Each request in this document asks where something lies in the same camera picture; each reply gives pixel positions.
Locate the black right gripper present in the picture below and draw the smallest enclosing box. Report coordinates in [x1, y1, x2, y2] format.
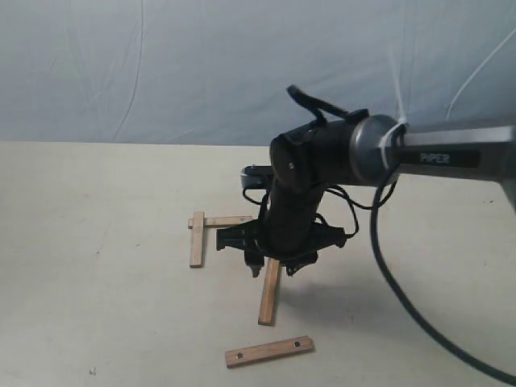
[216, 220, 346, 277]

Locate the wood block with magnets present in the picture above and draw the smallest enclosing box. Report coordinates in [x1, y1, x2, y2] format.
[225, 335, 315, 368]

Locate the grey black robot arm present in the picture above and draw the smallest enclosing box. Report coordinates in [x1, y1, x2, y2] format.
[216, 115, 515, 275]

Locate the horizontal wooden stick with magnet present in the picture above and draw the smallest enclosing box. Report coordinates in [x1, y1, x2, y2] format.
[201, 213, 253, 228]

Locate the grey fabric backdrop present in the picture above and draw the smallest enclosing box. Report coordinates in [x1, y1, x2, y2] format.
[1, 1, 515, 145]

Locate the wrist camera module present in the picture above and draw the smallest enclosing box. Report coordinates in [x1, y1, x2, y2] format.
[240, 164, 273, 190]

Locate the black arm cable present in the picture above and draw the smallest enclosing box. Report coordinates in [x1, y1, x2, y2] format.
[369, 169, 516, 384]

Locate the white cable tie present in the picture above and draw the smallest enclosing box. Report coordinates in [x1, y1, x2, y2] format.
[379, 45, 407, 169]

